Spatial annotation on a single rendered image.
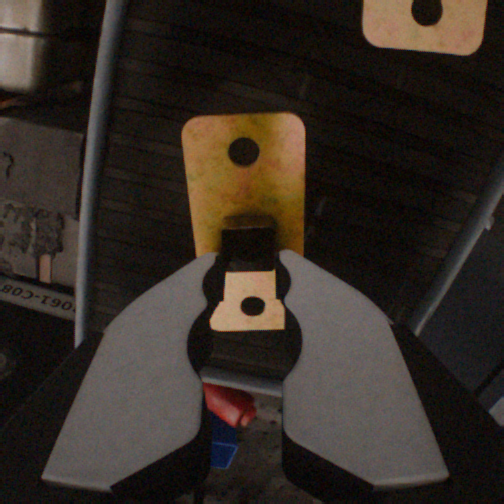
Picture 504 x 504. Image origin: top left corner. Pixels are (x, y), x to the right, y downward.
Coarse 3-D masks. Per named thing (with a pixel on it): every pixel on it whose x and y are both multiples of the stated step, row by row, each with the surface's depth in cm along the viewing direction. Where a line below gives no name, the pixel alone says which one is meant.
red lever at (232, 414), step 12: (204, 384) 21; (216, 396) 20; (228, 396) 20; (240, 396) 20; (252, 396) 21; (216, 408) 20; (228, 408) 20; (240, 408) 20; (252, 408) 20; (228, 420) 20; (240, 420) 20
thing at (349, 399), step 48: (288, 288) 11; (336, 288) 10; (288, 336) 10; (336, 336) 9; (384, 336) 8; (288, 384) 7; (336, 384) 7; (384, 384) 7; (288, 432) 6; (336, 432) 6; (384, 432) 6; (432, 432) 6; (288, 480) 7; (336, 480) 6; (384, 480) 6; (432, 480) 6
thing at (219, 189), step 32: (192, 128) 12; (224, 128) 12; (256, 128) 12; (288, 128) 12; (192, 160) 12; (224, 160) 12; (256, 160) 13; (288, 160) 12; (192, 192) 13; (224, 192) 13; (256, 192) 13; (288, 192) 13; (224, 224) 13; (256, 224) 13; (288, 224) 13; (224, 256) 13; (256, 256) 13; (256, 288) 15; (224, 320) 16; (256, 320) 16
